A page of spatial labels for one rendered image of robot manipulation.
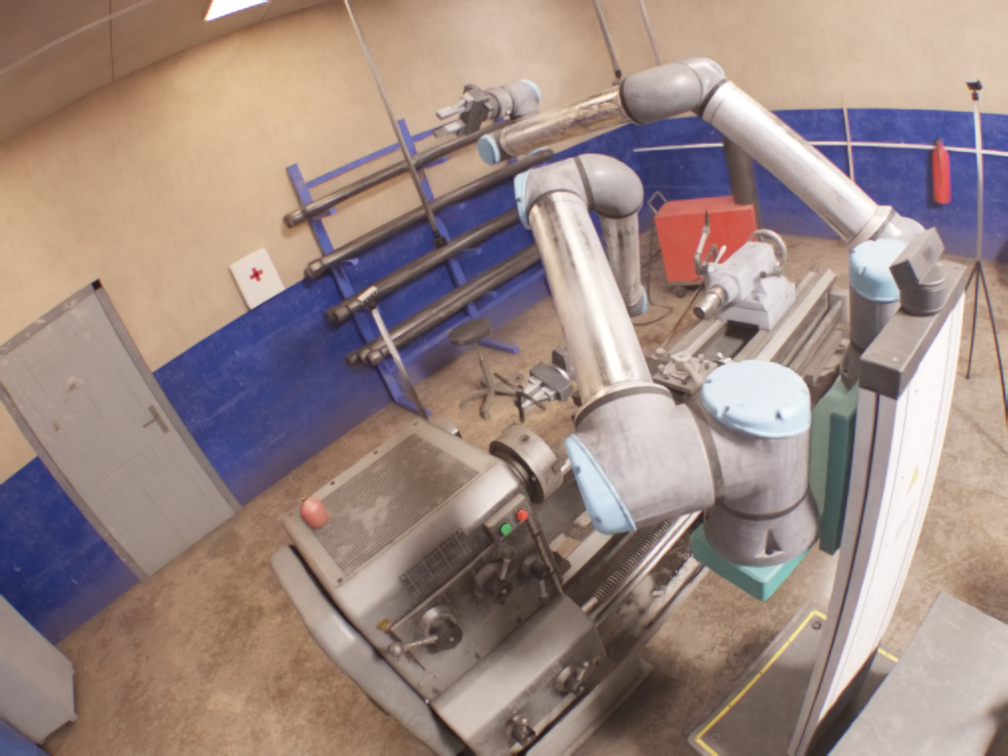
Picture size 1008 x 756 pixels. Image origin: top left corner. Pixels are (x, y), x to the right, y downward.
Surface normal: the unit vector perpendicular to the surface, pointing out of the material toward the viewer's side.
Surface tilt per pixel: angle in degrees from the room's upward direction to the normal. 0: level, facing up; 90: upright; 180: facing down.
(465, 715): 32
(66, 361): 90
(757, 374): 5
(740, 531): 70
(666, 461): 42
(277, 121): 90
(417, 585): 90
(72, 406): 90
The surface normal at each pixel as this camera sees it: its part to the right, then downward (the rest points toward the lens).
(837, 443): -0.80, 0.50
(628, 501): -0.07, 0.26
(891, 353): -0.31, -0.82
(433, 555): 0.62, 0.22
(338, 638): 0.23, -0.41
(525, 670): 0.07, -0.58
